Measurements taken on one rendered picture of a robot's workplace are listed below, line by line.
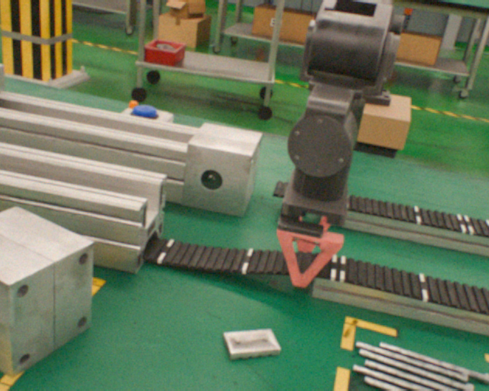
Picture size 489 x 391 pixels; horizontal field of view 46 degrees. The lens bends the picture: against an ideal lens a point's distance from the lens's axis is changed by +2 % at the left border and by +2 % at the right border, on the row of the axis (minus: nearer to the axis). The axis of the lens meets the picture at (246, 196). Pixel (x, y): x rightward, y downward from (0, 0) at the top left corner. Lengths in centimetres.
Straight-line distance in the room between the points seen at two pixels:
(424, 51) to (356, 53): 503
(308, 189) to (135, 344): 23
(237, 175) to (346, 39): 30
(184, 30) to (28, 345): 538
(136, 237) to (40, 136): 29
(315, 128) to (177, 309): 25
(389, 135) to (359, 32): 67
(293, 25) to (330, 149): 514
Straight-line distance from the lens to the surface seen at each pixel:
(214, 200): 81
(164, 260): 68
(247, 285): 67
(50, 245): 54
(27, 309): 52
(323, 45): 56
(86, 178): 72
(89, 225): 66
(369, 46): 56
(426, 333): 67
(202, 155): 79
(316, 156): 51
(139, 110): 98
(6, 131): 89
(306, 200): 60
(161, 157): 82
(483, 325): 70
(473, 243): 87
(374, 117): 120
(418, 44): 558
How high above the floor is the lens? 115
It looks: 25 degrees down
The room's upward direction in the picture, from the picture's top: 8 degrees clockwise
